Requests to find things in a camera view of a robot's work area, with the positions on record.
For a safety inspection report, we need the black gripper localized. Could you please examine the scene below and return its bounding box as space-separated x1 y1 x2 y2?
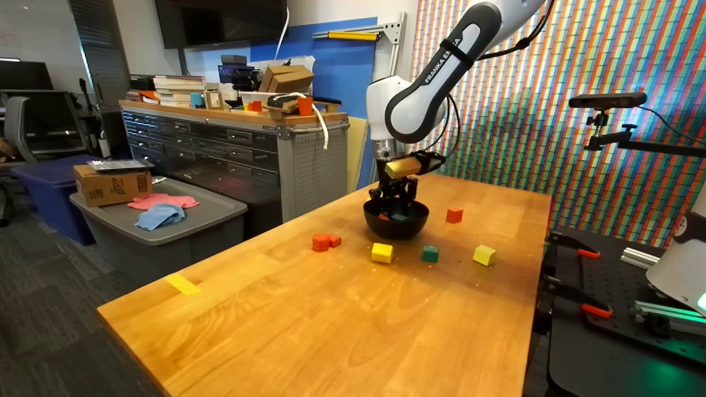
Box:
374 170 423 221

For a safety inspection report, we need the yellow wooden block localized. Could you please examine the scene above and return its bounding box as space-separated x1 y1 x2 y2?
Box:
368 240 396 267

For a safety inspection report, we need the lime green wooden block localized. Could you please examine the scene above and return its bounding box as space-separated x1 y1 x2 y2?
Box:
471 243 498 268

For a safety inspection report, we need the black bowl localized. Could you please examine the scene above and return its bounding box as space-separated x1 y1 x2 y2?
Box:
361 193 433 243

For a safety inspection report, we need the tan leaning panel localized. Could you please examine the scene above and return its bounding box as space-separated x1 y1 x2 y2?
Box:
344 115 370 193

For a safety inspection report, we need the small brown box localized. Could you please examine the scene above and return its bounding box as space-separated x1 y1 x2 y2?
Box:
264 92 302 121

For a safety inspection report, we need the brown cardboard box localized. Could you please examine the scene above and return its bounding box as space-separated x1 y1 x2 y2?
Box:
258 64 315 95
74 161 155 210

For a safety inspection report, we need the yellow spirit level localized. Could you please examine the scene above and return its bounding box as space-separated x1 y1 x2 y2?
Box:
315 28 382 44

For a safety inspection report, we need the grey metal drawer cabinet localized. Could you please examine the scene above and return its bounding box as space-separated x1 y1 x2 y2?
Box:
119 98 354 231

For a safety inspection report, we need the small grey side table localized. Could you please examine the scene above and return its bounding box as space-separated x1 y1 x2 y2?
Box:
68 175 249 285

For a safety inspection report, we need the dark blue box stack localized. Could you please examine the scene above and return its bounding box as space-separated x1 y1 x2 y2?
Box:
216 52 260 92

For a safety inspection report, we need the small yellow block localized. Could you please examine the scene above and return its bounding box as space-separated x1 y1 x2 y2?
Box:
163 274 203 297

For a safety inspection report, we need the pink cloth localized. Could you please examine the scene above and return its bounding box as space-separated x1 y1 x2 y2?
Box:
125 191 202 214

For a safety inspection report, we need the blue cloth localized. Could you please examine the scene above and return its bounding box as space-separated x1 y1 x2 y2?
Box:
133 203 189 234

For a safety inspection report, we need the stack of books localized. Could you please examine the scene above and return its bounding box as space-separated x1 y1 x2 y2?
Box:
150 73 208 111

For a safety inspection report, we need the dark perforated mounting plate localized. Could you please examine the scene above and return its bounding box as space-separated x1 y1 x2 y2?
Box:
545 224 706 397

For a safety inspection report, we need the grey flat pad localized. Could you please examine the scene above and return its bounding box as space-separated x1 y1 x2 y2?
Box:
87 156 155 176

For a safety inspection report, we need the blue storage bin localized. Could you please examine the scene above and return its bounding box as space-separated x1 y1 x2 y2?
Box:
10 155 98 246

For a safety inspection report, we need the black computer monitor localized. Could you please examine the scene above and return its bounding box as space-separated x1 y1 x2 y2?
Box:
0 59 56 95

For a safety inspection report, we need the wrist mounted camera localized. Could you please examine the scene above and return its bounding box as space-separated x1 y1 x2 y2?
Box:
384 150 448 181

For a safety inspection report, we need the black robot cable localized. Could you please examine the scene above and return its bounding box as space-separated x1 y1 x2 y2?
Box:
440 0 557 164

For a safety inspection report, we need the white cable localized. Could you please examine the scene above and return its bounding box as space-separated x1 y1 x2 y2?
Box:
274 91 331 155

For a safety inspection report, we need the white slotted wall rail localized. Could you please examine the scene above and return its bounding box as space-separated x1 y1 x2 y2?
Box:
374 11 409 84

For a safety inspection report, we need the orange handled clamp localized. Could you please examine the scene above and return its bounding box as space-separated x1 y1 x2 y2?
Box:
540 274 618 323
545 229 604 265

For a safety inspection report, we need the black stereo camera bar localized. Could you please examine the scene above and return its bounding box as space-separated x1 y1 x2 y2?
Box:
568 91 650 112

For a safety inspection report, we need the black wall television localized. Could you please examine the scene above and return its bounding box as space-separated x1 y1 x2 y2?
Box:
153 0 292 51

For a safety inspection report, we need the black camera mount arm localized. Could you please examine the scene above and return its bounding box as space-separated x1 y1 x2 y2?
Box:
583 107 706 161

